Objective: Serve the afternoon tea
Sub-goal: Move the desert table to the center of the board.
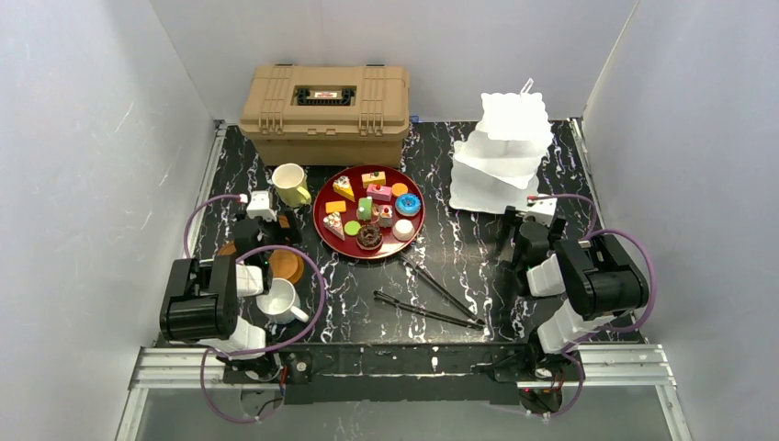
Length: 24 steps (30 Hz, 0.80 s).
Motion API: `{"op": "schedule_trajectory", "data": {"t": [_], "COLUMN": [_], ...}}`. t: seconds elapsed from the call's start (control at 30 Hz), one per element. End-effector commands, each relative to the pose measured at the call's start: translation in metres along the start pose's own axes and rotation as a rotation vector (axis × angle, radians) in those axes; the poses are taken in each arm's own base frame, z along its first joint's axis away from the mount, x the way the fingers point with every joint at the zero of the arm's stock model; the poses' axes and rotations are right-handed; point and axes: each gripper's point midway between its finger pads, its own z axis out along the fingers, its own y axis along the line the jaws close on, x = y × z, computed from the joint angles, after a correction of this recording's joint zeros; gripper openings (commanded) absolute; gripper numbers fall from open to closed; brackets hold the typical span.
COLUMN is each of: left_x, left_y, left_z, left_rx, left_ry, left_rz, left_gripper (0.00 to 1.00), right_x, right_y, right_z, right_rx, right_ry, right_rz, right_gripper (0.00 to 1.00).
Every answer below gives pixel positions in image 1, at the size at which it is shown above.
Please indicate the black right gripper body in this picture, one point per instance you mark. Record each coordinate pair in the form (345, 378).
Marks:
(523, 225)

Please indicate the pale yellow mug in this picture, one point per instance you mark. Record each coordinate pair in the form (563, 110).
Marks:
(290, 182)

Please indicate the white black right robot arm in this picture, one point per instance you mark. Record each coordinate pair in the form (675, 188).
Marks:
(595, 277)

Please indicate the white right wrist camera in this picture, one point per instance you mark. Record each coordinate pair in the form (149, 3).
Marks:
(541, 209)

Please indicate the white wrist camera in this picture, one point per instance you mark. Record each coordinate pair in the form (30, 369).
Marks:
(541, 209)
(259, 205)

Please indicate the white round cake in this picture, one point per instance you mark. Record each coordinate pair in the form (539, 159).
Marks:
(403, 230)

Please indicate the yellow triangular cake slice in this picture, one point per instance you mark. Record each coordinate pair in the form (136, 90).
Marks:
(342, 187)

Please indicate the tan plastic toolbox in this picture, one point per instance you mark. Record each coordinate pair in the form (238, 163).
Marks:
(328, 115)

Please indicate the white mug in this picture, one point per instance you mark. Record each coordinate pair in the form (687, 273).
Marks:
(281, 304)

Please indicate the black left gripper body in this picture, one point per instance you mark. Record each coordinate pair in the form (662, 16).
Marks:
(267, 225)

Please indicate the blue frosted donut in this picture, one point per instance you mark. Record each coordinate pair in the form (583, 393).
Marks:
(408, 205)

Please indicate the black tongs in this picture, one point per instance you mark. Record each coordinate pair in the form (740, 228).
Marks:
(432, 300)

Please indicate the white triangular cake slice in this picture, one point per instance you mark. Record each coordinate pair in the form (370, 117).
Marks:
(333, 222)

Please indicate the orange square cake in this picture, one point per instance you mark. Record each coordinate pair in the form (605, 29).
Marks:
(338, 206)

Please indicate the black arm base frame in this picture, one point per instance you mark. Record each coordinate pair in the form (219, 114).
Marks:
(497, 373)

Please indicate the white three-tier cake stand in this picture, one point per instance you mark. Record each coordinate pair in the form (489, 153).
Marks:
(496, 166)

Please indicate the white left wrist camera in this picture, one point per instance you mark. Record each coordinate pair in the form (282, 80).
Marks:
(259, 205)

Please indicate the pink rectangular cake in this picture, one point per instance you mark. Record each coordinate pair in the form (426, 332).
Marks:
(380, 193)

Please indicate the yellow rectangular cake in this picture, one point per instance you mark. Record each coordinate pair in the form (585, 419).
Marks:
(375, 178)

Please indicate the green round macaron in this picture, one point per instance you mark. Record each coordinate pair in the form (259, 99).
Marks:
(352, 228)

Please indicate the orange round cookie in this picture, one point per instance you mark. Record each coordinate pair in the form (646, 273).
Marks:
(399, 189)

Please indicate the dark brown coaster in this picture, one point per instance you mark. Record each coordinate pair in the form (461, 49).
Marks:
(227, 249)

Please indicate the round red tray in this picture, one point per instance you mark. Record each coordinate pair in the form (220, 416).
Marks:
(348, 246)

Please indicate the light wooden coaster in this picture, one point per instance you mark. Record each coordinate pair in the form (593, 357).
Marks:
(287, 265)

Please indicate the chocolate donut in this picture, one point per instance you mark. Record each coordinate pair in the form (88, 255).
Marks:
(369, 237)

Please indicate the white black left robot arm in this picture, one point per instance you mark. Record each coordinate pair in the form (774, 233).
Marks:
(201, 302)

